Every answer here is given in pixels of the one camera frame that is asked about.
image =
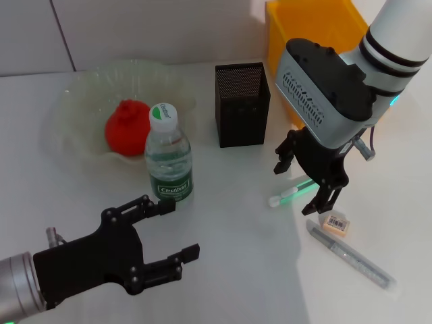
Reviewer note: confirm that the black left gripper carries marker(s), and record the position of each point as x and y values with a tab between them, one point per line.
94	260

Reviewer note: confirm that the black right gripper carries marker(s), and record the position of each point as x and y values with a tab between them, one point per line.
320	162

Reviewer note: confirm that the clear green-label water bottle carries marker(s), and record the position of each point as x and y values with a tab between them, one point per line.
168	162

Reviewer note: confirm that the red knitted toy orange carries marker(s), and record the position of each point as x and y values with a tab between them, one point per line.
126	131

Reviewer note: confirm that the beige eraser with barcode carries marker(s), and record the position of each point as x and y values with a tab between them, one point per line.
335	223

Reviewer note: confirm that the black mesh pen holder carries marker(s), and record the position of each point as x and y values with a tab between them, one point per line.
241	114

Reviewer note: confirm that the grey pen in clear sleeve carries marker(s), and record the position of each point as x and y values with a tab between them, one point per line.
354	260

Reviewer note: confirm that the pale green glass fruit plate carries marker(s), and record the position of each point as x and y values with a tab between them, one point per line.
87	101

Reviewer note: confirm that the right wrist metal connector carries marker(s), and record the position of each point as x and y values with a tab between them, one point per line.
364	150

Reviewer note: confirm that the wrist metal connector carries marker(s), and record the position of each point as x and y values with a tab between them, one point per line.
364	150
53	236

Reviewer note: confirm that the left wrist metal connector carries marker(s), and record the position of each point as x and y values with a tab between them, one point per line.
53	236

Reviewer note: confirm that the yellow plastic bin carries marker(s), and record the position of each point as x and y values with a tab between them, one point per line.
320	20

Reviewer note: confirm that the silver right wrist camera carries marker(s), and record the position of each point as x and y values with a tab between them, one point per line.
324	84

